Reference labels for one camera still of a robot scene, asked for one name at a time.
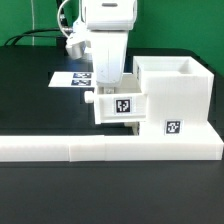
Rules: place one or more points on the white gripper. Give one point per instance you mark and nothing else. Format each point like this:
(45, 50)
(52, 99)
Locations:
(108, 23)

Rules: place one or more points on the white drawer box with tag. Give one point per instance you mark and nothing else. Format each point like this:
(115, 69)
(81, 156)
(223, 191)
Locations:
(134, 126)

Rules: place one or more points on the white base tag plate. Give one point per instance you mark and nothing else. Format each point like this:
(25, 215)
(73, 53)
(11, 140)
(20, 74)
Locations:
(73, 80)

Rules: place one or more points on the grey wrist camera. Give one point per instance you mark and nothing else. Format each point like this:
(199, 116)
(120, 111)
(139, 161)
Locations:
(78, 41)

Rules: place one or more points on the white drawer cabinet frame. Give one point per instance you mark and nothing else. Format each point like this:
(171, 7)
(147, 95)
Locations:
(178, 91)

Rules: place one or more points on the white L-shaped obstacle wall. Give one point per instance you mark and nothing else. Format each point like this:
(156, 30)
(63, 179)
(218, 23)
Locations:
(108, 148)

